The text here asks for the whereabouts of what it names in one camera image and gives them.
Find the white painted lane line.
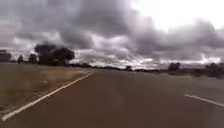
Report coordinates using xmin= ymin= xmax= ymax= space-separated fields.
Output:
xmin=184 ymin=93 xmax=224 ymax=108

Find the white painted edge line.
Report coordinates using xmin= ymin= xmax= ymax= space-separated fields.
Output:
xmin=0 ymin=72 xmax=93 ymax=122

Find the distant line of bushes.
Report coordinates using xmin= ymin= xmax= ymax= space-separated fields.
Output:
xmin=69 ymin=62 xmax=168 ymax=73

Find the small dark tree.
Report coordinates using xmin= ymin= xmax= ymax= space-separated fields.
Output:
xmin=17 ymin=54 xmax=25 ymax=65
xmin=28 ymin=53 xmax=39 ymax=65

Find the building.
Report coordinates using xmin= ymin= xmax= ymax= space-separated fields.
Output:
xmin=0 ymin=49 xmax=12 ymax=63

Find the dry grass verge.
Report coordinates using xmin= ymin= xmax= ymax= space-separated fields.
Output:
xmin=0 ymin=63 xmax=98 ymax=118

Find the dark asphalt road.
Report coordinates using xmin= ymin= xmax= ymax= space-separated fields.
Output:
xmin=0 ymin=68 xmax=224 ymax=128

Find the large dark tree clump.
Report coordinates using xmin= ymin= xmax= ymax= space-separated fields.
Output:
xmin=34 ymin=43 xmax=76 ymax=67

